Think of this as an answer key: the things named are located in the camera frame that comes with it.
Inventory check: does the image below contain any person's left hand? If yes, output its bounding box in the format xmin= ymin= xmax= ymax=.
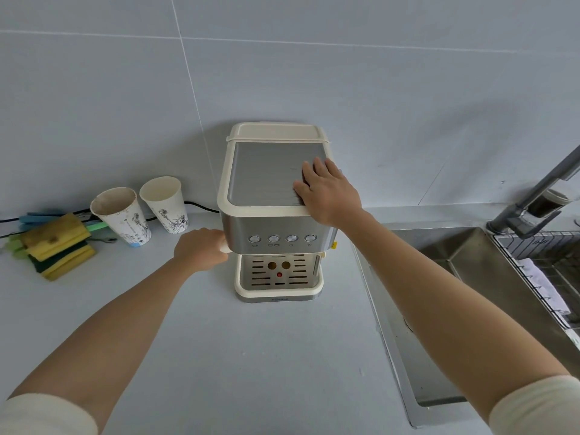
xmin=173 ymin=228 xmax=227 ymax=272

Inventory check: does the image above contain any person's right hand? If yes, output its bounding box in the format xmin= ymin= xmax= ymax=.
xmin=293 ymin=157 xmax=363 ymax=228

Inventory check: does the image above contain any cream and steel coffee machine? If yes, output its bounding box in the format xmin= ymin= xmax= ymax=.
xmin=217 ymin=122 xmax=340 ymax=303

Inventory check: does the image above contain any person's left forearm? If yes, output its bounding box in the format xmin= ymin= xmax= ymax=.
xmin=7 ymin=254 xmax=200 ymax=424

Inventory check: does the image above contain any person's right forearm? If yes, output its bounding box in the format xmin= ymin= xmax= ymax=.
xmin=337 ymin=210 xmax=572 ymax=424

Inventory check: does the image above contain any clean printed paper cup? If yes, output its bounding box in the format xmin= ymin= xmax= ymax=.
xmin=139 ymin=176 xmax=189 ymax=234

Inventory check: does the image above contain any cream drip tray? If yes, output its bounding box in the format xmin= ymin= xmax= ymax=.
xmin=234 ymin=254 xmax=326 ymax=301

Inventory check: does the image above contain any stained printed paper cup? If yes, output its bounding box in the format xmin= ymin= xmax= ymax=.
xmin=90 ymin=187 xmax=152 ymax=248

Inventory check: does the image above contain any stack of yellow green sponges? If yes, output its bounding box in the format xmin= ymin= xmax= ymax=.
xmin=20 ymin=214 xmax=96 ymax=282

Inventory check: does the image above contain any stainless steel sink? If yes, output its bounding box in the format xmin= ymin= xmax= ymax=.
xmin=351 ymin=225 xmax=580 ymax=429

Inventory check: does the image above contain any grey kitchen faucet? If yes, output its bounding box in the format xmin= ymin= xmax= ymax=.
xmin=486 ymin=145 xmax=580 ymax=241

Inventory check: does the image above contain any cream left sleeve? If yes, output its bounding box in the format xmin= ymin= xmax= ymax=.
xmin=0 ymin=393 xmax=98 ymax=435

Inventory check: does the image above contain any cream sleeve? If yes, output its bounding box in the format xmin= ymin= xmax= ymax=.
xmin=0 ymin=393 xmax=98 ymax=435
xmin=488 ymin=374 xmax=580 ymax=435

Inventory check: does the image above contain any cream right sleeve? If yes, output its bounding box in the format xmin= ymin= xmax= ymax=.
xmin=488 ymin=374 xmax=580 ymax=435

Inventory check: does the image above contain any black power cable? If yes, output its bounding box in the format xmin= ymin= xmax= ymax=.
xmin=0 ymin=200 xmax=220 ymax=238

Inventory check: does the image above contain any blue brush handle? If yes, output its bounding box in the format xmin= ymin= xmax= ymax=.
xmin=18 ymin=212 xmax=65 ymax=225

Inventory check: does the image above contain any wire dish rack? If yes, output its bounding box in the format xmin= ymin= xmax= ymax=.
xmin=493 ymin=230 xmax=580 ymax=350

